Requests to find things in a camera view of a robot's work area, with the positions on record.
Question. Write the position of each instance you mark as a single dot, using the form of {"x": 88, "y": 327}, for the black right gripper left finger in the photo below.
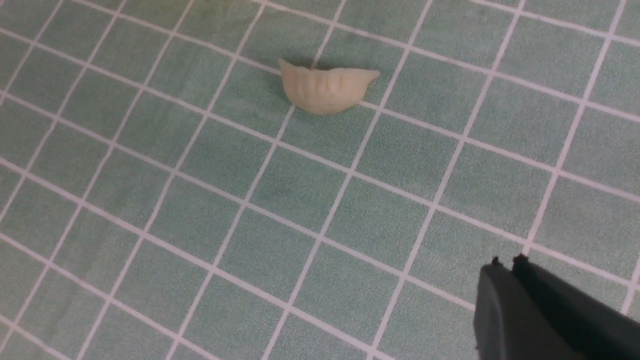
{"x": 508, "y": 325}

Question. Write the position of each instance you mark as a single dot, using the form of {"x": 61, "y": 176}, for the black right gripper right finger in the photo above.
{"x": 588, "y": 326}

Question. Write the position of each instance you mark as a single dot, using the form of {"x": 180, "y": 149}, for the white toy dumpling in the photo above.
{"x": 325, "y": 92}

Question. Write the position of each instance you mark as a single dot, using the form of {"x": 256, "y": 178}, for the green checkered tablecloth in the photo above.
{"x": 162, "y": 199}

